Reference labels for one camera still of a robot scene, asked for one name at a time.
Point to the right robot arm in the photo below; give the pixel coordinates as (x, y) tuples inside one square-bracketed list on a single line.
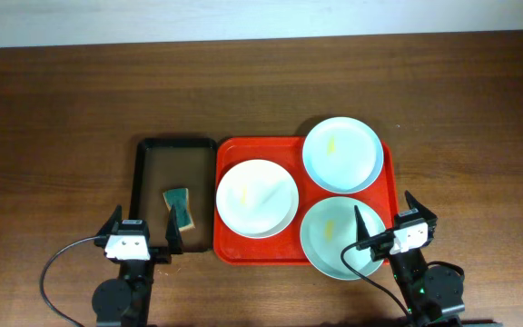
[(431, 291)]

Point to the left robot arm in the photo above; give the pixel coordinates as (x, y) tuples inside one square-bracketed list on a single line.
[(125, 300)]

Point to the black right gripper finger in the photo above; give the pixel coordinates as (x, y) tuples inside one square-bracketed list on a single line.
[(413, 203), (362, 233)]

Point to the green yellow sponge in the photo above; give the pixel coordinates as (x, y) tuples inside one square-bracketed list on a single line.
[(178, 199)]

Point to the black plastic tray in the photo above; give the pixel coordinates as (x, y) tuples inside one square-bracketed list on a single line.
[(163, 164)]

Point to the red plastic tray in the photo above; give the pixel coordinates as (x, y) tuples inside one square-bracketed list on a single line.
[(284, 248)]

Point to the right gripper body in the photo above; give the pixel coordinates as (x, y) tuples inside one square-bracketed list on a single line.
[(377, 245)]

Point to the light blue plate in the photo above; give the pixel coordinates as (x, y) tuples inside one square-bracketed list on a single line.
[(342, 155)]

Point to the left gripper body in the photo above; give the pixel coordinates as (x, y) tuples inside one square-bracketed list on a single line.
[(158, 256)]

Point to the white plate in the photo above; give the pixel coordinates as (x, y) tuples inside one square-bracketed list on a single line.
[(257, 199)]

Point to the pale green plate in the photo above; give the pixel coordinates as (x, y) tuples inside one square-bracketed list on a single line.
[(330, 226)]

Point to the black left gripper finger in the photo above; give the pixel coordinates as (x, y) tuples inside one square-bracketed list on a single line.
[(173, 233), (111, 225)]

